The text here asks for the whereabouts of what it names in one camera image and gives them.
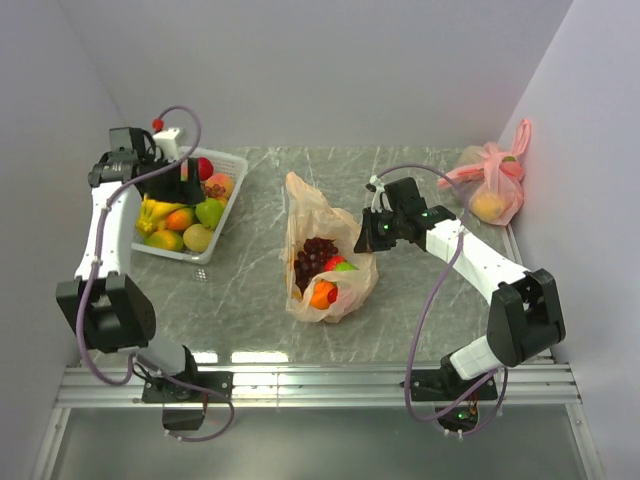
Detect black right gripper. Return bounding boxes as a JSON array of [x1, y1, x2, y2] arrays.
[[355, 207, 405, 254]]

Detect fake green pear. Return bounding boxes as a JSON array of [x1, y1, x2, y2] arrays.
[[195, 198, 225, 230]]

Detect fake red strawberry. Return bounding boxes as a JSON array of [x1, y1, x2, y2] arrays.
[[324, 255, 346, 272]]

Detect translucent orange plastic bag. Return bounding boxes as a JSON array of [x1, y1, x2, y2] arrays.
[[281, 172, 379, 323]]

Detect fake red pear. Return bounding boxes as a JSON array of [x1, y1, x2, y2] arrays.
[[327, 286, 339, 304]]

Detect fake purple grape bunch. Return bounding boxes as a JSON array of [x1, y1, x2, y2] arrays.
[[294, 237, 339, 294]]

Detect fake orange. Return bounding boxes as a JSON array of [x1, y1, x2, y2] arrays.
[[310, 280, 336, 310]]

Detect fake green apple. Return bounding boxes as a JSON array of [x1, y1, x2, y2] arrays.
[[334, 261, 357, 272]]

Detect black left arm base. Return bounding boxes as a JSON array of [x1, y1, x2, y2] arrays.
[[134, 366, 235, 443]]

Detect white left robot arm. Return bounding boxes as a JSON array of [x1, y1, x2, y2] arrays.
[[56, 127, 203, 402]]

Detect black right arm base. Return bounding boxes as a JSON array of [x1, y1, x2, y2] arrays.
[[400, 369, 508, 440]]

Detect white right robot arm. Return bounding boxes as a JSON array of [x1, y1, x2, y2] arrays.
[[354, 177, 566, 400]]

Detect fake small red grapes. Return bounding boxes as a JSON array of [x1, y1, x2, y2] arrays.
[[203, 184, 227, 198]]

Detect fake mango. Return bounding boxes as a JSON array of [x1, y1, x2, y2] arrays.
[[166, 207, 197, 232]]

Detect fake red apple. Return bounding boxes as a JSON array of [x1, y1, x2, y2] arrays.
[[198, 157, 215, 182]]

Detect fake peach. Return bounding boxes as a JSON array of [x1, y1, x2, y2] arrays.
[[203, 172, 234, 200]]

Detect fake yellow banana bunch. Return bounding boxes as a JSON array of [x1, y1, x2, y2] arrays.
[[136, 194, 184, 238]]

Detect pink tied fruit bag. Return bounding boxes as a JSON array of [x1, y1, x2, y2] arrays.
[[446, 119, 532, 226]]

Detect white plastic fruit basket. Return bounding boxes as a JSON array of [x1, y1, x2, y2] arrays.
[[132, 148, 248, 264]]

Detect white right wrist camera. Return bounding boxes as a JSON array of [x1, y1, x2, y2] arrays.
[[365, 175, 391, 213]]

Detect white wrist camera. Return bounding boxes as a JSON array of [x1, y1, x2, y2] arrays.
[[152, 127, 185, 161], [365, 175, 391, 213]]

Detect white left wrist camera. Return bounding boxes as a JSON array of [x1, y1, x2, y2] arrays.
[[152, 127, 185, 161]]

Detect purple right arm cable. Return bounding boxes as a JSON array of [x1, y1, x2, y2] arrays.
[[374, 164, 510, 437]]

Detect aluminium table edge rail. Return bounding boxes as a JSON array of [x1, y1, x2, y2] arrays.
[[31, 355, 605, 479]]

